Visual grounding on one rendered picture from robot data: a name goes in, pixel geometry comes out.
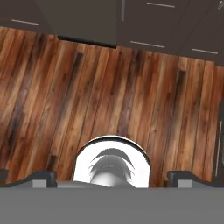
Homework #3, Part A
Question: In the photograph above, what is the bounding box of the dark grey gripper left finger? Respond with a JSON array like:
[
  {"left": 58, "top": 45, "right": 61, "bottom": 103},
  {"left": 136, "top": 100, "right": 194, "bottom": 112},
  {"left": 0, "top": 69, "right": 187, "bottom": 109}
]
[{"left": 5, "top": 170, "right": 58, "bottom": 189}]

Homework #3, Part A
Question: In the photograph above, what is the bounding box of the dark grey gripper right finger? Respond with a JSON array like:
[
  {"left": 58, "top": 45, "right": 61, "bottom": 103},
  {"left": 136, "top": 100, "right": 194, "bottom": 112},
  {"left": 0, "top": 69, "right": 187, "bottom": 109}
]
[{"left": 167, "top": 170, "right": 221, "bottom": 189}]

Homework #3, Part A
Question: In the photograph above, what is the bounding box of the white round black-rimmed object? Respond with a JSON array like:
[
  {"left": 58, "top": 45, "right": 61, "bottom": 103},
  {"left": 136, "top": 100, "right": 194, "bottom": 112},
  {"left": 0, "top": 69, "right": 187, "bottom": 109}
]
[{"left": 73, "top": 135, "right": 152, "bottom": 189}]

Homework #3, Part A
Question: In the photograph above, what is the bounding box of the dark brown cupboard run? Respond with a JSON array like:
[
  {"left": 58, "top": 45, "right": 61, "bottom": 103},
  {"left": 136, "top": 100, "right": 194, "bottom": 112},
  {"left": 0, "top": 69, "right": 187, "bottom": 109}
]
[
  {"left": 116, "top": 0, "right": 224, "bottom": 68},
  {"left": 0, "top": 0, "right": 119, "bottom": 49}
]

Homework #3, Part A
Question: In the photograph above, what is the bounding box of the dark cupboard with long handle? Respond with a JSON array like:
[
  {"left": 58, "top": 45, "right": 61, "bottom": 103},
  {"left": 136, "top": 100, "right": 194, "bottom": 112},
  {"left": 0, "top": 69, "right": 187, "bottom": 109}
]
[{"left": 212, "top": 100, "right": 224, "bottom": 186}]

